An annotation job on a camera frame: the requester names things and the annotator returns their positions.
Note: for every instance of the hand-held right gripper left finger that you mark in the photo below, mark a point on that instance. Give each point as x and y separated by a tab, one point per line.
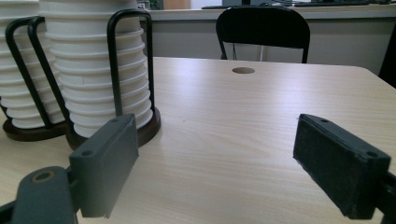
102	165

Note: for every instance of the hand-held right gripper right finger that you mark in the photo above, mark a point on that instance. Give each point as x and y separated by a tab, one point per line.
339	168

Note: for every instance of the stack of white paper cups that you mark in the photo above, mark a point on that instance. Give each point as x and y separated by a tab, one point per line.
18	77
87	77

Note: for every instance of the black folding chair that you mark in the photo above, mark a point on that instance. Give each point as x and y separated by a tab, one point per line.
264	28

